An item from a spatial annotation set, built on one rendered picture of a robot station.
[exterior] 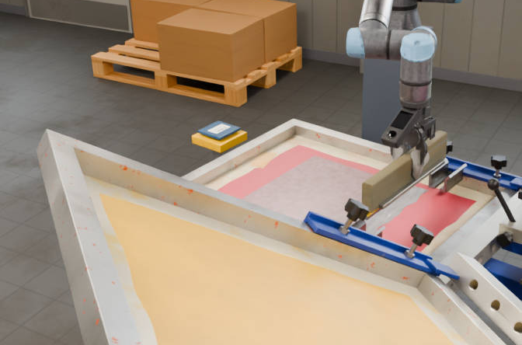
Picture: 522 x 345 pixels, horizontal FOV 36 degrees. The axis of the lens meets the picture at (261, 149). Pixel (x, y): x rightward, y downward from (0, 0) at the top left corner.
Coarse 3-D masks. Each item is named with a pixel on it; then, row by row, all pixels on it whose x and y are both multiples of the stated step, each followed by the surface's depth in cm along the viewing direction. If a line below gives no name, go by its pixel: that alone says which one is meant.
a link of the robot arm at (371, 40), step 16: (368, 0) 207; (384, 0) 206; (368, 16) 203; (384, 16) 203; (352, 32) 200; (368, 32) 199; (384, 32) 198; (352, 48) 200; (368, 48) 198; (384, 48) 197
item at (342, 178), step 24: (264, 168) 237; (288, 168) 236; (312, 168) 235; (336, 168) 235; (360, 168) 234; (336, 192) 222; (360, 192) 221; (432, 192) 220; (408, 216) 209; (432, 216) 208; (456, 216) 208
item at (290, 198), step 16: (256, 176) 232; (272, 176) 231; (224, 192) 224; (240, 192) 224; (256, 192) 223; (272, 192) 223; (288, 192) 223; (304, 192) 222; (320, 192) 222; (272, 208) 215; (288, 208) 214; (304, 208) 214; (320, 208) 214; (336, 208) 214; (400, 224) 205; (400, 240) 198
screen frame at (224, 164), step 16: (288, 128) 253; (304, 128) 253; (320, 128) 252; (256, 144) 244; (272, 144) 249; (336, 144) 247; (352, 144) 243; (368, 144) 241; (224, 160) 234; (240, 160) 238; (384, 160) 237; (192, 176) 225; (208, 176) 229; (464, 176) 221; (512, 192) 211; (496, 208) 204; (480, 224) 197; (448, 240) 191; (464, 240) 191; (432, 256) 185
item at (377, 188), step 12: (444, 132) 210; (432, 144) 205; (444, 144) 210; (408, 156) 199; (432, 156) 207; (444, 156) 212; (384, 168) 194; (396, 168) 194; (408, 168) 198; (372, 180) 188; (384, 180) 190; (396, 180) 195; (408, 180) 200; (372, 192) 187; (384, 192) 192; (372, 204) 189
